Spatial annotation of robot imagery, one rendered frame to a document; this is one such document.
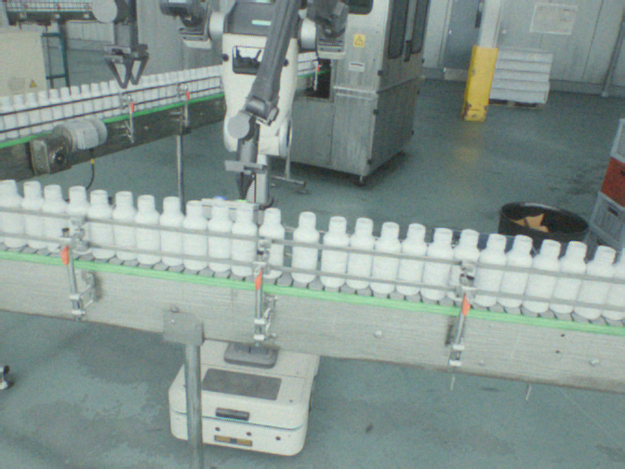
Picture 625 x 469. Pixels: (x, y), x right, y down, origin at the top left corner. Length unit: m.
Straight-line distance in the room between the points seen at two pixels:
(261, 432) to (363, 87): 3.40
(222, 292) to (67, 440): 1.25
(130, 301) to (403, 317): 0.67
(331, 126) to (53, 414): 3.46
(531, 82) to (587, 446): 8.66
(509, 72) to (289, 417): 9.14
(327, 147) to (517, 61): 6.11
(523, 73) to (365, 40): 6.17
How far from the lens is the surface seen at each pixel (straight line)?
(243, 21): 1.81
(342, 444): 2.26
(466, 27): 13.20
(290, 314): 1.27
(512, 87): 10.59
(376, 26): 4.73
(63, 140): 2.52
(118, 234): 1.34
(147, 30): 7.15
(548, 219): 3.26
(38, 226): 1.45
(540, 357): 1.36
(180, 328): 1.37
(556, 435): 2.59
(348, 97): 4.86
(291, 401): 2.03
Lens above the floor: 1.63
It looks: 24 degrees down
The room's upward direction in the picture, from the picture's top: 4 degrees clockwise
